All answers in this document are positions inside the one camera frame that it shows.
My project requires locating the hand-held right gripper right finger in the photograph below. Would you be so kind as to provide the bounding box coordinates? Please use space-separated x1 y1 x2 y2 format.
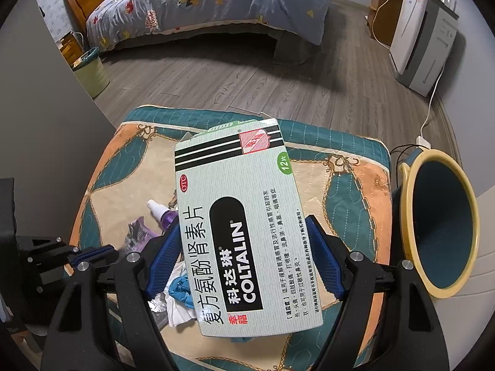
305 214 451 371

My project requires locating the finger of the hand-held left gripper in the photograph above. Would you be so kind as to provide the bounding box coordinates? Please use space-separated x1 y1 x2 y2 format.
70 245 118 270

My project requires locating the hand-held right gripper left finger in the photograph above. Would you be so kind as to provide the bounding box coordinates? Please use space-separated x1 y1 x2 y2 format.
41 220 182 371

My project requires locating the purple spray bottle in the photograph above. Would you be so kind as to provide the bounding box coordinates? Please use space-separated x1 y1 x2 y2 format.
147 200 180 233

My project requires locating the white tissue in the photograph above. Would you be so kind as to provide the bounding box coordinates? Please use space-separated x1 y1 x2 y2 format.
164 265 202 327

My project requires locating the pale green medicine box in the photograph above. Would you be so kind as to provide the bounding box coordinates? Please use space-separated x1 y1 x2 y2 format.
174 118 323 350

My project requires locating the yellow rimmed teal bin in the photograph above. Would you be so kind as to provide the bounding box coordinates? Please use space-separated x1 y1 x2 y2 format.
390 149 480 300

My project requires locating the light blue crumpled wrapper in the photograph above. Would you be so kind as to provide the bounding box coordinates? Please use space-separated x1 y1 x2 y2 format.
166 276 194 306

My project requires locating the purple patterned wrapper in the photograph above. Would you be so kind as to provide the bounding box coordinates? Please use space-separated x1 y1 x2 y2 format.
127 216 165 256

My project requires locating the teal orange patterned cushion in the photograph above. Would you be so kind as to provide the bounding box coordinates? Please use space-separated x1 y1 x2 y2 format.
71 104 393 371

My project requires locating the white panelled wardrobe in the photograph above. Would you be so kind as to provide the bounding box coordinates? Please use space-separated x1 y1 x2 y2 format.
474 185 495 279

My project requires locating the pale green small bin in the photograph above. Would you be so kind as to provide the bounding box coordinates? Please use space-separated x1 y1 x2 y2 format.
71 47 110 99

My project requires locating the wooden nightstand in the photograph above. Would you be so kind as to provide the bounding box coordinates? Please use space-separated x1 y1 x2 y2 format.
59 31 84 67

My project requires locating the white grey air purifier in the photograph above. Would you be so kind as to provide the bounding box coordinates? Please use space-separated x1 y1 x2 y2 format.
389 0 461 97

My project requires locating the wooden cabinet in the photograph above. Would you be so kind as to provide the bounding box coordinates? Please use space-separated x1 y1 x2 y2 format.
369 0 407 47

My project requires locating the bed with blue duvet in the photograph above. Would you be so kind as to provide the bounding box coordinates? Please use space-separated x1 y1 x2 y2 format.
86 0 337 53

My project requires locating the white power cable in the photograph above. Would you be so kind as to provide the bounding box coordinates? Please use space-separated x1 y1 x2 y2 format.
421 58 448 140

